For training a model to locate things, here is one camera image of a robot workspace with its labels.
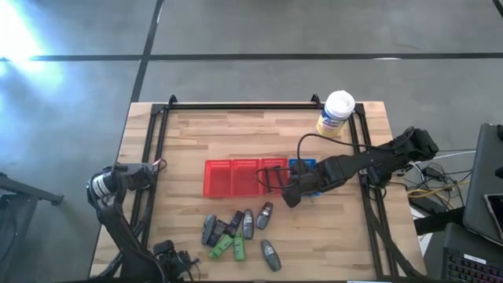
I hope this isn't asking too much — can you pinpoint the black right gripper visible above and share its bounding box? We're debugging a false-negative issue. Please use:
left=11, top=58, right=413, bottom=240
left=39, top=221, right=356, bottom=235
left=281, top=167, right=330, bottom=208

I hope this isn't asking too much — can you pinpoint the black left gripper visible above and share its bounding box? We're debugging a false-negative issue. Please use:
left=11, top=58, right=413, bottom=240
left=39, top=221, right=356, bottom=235
left=155, top=251, right=199, bottom=281

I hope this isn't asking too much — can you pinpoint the grey travel deodorant bottle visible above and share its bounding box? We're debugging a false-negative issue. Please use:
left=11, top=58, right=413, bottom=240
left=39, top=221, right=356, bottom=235
left=259, top=238, right=283, bottom=274
left=241, top=208, right=255, bottom=241
left=200, top=214, right=218, bottom=247
left=255, top=201, right=275, bottom=231

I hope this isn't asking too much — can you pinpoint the red plastic basket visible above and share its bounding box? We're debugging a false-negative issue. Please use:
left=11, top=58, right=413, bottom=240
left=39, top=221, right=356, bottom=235
left=203, top=159, right=234, bottom=198
left=259, top=157, right=291, bottom=196
left=231, top=158, right=263, bottom=197

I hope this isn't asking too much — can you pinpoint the blue plastic basket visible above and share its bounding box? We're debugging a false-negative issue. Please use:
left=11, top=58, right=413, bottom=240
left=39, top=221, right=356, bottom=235
left=288, top=157, right=321, bottom=197

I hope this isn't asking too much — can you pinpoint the dark blue DSC tube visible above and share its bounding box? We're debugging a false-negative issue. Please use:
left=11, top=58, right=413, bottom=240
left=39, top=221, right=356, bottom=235
left=207, top=219, right=229, bottom=249
left=226, top=210, right=246, bottom=239

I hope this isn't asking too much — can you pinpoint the Lysol wipes canister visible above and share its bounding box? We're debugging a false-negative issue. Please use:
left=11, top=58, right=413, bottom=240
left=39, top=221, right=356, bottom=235
left=315, top=90, right=357, bottom=139

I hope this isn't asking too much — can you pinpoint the black metal stand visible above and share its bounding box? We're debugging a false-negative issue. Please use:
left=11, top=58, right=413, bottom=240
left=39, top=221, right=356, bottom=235
left=0, top=172, right=64, bottom=208

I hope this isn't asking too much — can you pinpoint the grey laptop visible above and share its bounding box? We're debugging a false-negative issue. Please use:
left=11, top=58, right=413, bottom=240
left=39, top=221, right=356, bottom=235
left=462, top=122, right=503, bottom=247

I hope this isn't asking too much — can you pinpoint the black backlit keyboard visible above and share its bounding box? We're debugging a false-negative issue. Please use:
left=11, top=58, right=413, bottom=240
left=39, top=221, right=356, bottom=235
left=441, top=222, right=503, bottom=283

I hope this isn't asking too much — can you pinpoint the black smartphone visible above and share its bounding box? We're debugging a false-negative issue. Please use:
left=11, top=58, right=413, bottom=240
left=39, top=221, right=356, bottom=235
left=483, top=192, right=503, bottom=241

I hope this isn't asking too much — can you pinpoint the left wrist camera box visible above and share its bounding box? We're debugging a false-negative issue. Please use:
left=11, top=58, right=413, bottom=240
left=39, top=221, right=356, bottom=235
left=152, top=240, right=175, bottom=257

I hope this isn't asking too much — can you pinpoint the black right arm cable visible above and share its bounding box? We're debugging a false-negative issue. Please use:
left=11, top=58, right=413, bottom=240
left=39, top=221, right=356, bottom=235
left=254, top=132, right=380, bottom=195

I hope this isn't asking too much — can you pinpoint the black metal rig frame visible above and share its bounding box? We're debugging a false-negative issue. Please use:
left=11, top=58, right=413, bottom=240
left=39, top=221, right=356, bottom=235
left=131, top=94, right=424, bottom=281

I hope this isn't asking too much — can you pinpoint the yellow cable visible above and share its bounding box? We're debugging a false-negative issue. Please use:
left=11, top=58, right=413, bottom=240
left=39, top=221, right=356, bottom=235
left=406, top=179, right=472, bottom=200

